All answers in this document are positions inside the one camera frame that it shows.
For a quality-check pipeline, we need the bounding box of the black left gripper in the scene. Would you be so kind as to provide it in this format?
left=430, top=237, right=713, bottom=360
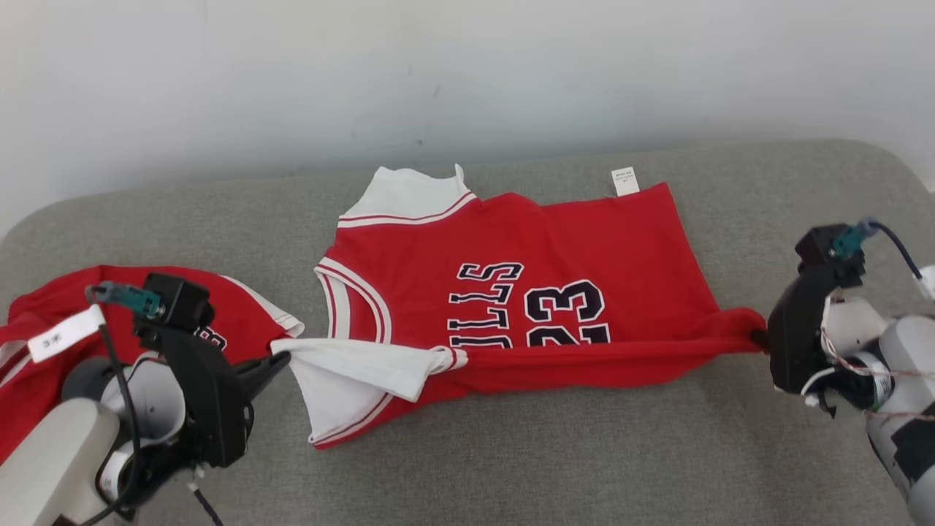
left=157, top=325, right=292, bottom=470

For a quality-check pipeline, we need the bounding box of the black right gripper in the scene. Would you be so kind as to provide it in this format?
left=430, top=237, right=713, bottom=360
left=750, top=262, right=842, bottom=399

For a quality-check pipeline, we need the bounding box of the red and white Bulls jersey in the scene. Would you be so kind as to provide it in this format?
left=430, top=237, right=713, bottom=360
left=270, top=164, right=768, bottom=450

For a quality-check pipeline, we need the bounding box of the red Bulls shorts white stripe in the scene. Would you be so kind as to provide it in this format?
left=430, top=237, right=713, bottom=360
left=0, top=264, right=306, bottom=465

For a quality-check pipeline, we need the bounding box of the white paper label tag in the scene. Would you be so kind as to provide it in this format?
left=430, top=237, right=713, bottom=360
left=27, top=305, right=107, bottom=365

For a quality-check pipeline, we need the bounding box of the black right cable teal plug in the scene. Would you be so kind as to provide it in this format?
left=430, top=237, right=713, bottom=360
left=829, top=217, right=935, bottom=302

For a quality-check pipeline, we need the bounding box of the black cable teal plug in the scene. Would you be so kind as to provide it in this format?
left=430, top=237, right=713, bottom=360
left=829, top=217, right=935, bottom=302
left=73, top=281, right=163, bottom=526

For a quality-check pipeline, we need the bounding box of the thin black cable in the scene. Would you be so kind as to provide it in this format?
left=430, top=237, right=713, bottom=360
left=191, top=484, right=224, bottom=526

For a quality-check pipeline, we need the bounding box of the black left cable teal plug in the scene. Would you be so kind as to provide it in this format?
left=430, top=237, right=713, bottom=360
left=73, top=281, right=163, bottom=526

